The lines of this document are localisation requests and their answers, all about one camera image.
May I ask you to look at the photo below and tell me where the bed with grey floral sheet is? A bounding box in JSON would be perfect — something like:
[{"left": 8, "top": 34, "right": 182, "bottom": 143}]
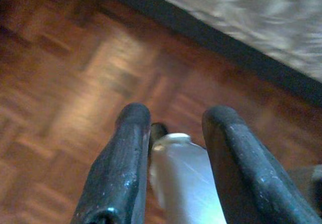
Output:
[{"left": 85, "top": 0, "right": 322, "bottom": 108}]

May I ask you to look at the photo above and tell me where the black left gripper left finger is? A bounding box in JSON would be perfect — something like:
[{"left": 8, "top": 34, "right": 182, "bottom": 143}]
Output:
[{"left": 71, "top": 102, "right": 152, "bottom": 224}]

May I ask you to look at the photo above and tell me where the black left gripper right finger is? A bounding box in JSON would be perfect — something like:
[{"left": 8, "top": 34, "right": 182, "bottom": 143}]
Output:
[{"left": 202, "top": 105, "right": 322, "bottom": 224}]

